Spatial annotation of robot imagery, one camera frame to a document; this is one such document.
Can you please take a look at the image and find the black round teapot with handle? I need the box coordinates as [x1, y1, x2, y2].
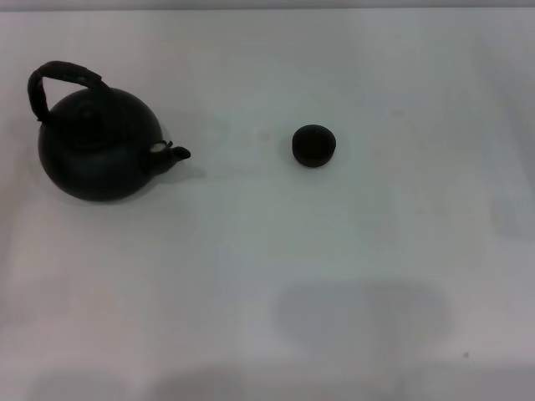
[27, 60, 191, 203]

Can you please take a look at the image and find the small dark teacup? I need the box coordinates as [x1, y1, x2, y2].
[291, 124, 338, 169]

